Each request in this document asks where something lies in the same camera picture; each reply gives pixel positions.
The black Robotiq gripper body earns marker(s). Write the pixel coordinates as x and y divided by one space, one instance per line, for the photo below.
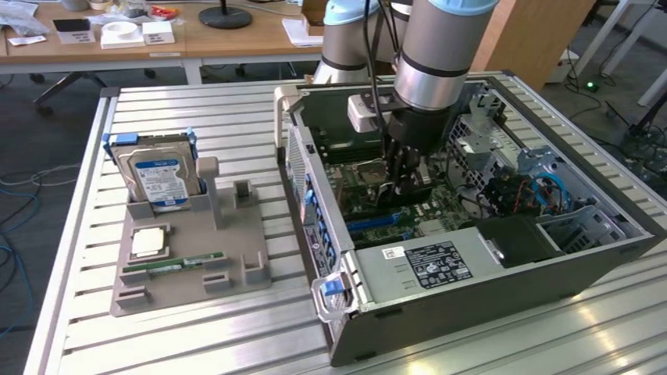
422 131

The green graphics card black fan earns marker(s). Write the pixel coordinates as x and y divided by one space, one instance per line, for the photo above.
423 195

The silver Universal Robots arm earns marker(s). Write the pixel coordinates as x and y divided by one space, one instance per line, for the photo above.
443 47

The metal socket cover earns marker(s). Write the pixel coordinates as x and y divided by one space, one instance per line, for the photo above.
423 168

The CPU socket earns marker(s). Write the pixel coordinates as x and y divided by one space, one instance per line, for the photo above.
367 173

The black RAM slot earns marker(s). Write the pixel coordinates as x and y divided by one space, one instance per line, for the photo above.
351 143
354 158
354 148
354 153

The silver disk bay cage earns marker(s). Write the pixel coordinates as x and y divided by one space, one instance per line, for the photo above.
578 230
479 144

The green motherboard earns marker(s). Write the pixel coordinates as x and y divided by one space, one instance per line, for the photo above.
443 218

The blue expansion slot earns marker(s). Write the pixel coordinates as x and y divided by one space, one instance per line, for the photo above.
375 224

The blue card retention clip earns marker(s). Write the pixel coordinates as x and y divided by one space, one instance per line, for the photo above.
313 201
322 227
326 242
331 259

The silver power supply unit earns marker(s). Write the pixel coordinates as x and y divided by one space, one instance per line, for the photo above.
397 265

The wooden cabinet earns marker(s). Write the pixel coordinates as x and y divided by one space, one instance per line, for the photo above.
521 39

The white floor box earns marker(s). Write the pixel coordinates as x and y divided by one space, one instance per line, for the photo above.
570 66

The clear latch with blue tab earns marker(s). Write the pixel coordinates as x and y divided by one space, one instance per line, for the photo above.
334 291

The white paper stack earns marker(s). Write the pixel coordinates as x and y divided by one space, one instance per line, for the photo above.
302 33

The black device green light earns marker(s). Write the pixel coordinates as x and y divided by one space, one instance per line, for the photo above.
590 85

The brown cardboard box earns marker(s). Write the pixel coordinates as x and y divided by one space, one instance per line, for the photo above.
313 11

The dark grey open PC case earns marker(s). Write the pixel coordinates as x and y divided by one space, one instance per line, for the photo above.
469 312

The grey parts rack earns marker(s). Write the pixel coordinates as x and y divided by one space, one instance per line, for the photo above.
209 238

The black tripod stand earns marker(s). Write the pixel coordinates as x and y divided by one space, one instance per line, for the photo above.
646 129

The hard disk with blue rails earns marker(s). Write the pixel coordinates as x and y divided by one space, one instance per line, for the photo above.
159 176

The black round lamp base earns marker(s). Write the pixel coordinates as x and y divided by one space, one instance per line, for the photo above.
225 15

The green RAM stick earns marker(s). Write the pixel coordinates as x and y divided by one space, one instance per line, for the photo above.
178 265

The silver CPU chip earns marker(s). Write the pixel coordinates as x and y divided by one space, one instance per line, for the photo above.
150 243

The white cube box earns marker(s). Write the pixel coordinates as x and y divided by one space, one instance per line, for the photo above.
158 33

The red and white packet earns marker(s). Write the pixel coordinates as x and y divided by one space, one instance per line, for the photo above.
163 13

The white flat box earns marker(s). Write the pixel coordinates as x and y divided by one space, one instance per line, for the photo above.
122 43

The white tape roll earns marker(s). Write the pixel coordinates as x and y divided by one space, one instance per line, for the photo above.
120 29

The black pouch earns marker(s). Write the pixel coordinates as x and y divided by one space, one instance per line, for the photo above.
135 9

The black office chair base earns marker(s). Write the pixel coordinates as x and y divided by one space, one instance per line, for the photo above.
68 84

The beige tape roll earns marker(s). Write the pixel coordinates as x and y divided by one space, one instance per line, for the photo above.
99 4

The white box with black top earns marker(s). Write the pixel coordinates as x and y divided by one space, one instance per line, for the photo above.
74 31

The grey cup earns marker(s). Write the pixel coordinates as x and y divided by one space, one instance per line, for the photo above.
75 4

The red and white card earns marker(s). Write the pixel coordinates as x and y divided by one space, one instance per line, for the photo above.
26 40

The clear plastic bag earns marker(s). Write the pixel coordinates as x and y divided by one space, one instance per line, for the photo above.
20 15

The silver metal bracket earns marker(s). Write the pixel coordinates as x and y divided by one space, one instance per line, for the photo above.
539 158

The wooden desk white frame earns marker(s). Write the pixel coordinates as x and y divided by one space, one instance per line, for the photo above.
245 43
52 54

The white desk leg frame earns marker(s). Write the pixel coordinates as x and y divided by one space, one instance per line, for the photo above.
599 37

